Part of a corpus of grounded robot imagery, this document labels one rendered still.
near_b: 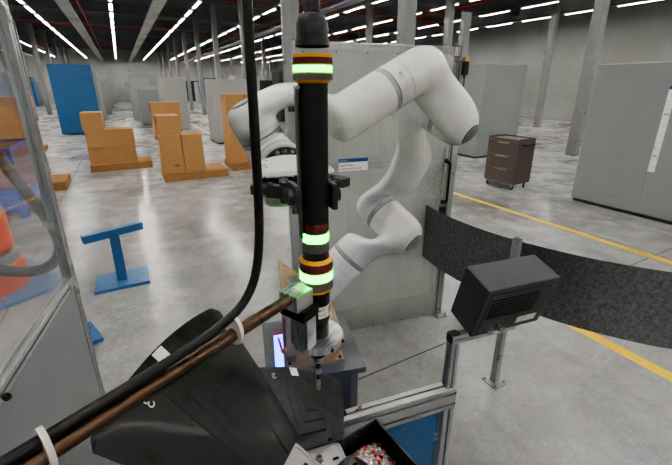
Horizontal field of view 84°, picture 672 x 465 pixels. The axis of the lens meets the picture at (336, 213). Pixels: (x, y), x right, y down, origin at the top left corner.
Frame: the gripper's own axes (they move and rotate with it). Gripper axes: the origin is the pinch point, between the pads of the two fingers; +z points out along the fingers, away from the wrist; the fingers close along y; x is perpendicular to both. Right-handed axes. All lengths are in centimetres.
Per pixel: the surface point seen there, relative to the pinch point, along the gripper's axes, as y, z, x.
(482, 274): -60, -35, -39
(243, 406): 10.5, 1.2, -27.9
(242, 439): 11.2, 4.1, -30.3
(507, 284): -64, -30, -40
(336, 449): -3.7, -1.8, -44.8
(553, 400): -167, -80, -163
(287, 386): 0.9, -18.9, -45.5
